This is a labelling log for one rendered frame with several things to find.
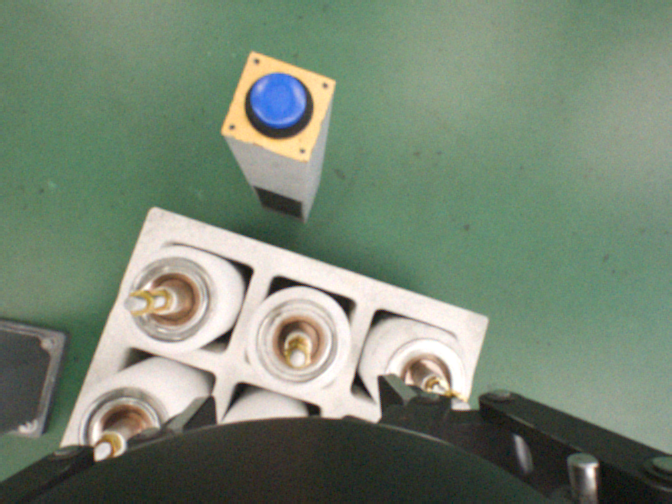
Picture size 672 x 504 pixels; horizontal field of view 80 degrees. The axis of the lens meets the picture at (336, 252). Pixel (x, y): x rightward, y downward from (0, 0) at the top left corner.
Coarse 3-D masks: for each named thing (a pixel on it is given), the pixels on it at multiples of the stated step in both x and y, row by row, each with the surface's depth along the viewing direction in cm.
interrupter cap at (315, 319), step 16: (288, 304) 36; (304, 304) 36; (272, 320) 36; (288, 320) 36; (304, 320) 36; (320, 320) 36; (256, 336) 35; (272, 336) 36; (320, 336) 36; (336, 336) 36; (272, 352) 35; (320, 352) 36; (336, 352) 36; (272, 368) 35; (288, 368) 35; (304, 368) 36; (320, 368) 36; (288, 384) 35; (304, 384) 35
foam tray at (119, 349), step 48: (144, 240) 43; (192, 240) 43; (240, 240) 43; (288, 288) 54; (336, 288) 44; (384, 288) 44; (240, 336) 43; (480, 336) 45; (96, 384) 41; (240, 384) 52; (336, 384) 43
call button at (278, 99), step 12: (264, 84) 30; (276, 84) 30; (288, 84) 30; (300, 84) 30; (252, 96) 30; (264, 96) 30; (276, 96) 30; (288, 96) 30; (300, 96) 30; (264, 108) 29; (276, 108) 30; (288, 108) 30; (300, 108) 30; (264, 120) 30; (276, 120) 29; (288, 120) 30
